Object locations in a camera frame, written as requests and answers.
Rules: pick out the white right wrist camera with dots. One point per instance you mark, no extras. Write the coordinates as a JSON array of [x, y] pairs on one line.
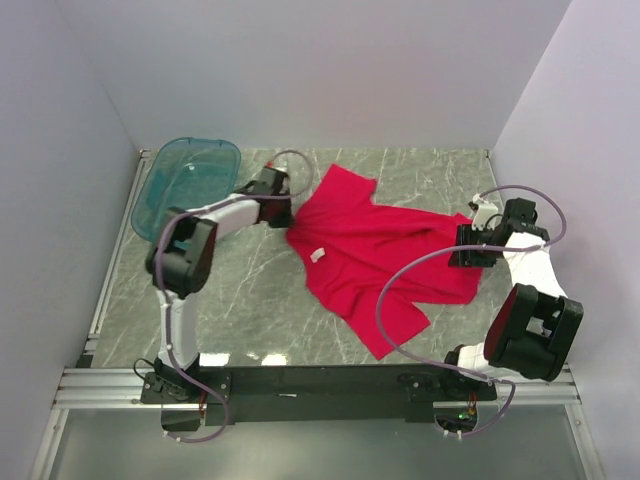
[[484, 213]]

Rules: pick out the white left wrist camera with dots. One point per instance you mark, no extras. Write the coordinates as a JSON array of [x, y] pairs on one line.
[[278, 167]]

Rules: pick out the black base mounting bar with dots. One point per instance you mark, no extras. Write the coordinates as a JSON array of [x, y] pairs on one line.
[[307, 393]]

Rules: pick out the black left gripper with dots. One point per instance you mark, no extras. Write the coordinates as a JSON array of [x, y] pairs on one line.
[[285, 219]]

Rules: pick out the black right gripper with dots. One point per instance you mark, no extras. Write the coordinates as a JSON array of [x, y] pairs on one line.
[[468, 258]]

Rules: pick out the red t shirt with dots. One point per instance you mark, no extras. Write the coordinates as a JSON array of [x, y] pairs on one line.
[[350, 247]]

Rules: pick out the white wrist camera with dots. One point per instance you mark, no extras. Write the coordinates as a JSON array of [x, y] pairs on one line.
[[484, 213], [278, 167]]

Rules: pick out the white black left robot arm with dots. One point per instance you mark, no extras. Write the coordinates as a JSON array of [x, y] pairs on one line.
[[180, 258]]

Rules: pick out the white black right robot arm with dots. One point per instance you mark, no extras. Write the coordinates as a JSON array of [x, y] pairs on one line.
[[537, 324]]

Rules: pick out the aluminium left side rail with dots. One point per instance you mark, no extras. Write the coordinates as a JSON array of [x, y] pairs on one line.
[[95, 328]]

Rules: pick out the teal translucent plastic bin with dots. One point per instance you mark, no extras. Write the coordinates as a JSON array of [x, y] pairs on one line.
[[187, 173]]

